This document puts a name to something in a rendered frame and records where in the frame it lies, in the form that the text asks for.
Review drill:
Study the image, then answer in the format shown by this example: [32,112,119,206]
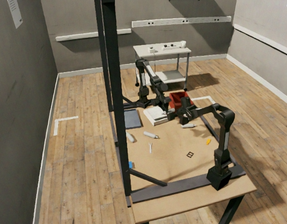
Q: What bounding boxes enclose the white digital weighing scale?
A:
[143,106,168,126]

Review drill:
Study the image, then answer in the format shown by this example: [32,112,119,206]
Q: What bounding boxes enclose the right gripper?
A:
[166,107,184,121]

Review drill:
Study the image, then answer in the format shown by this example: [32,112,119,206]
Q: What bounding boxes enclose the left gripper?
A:
[156,93,172,112]

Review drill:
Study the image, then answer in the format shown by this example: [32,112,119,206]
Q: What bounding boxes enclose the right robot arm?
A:
[178,96,235,177]

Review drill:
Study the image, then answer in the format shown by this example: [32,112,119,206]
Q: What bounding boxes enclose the red open box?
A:
[169,91,188,113]

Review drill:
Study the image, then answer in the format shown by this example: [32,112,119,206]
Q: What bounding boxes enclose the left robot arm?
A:
[135,59,168,106]

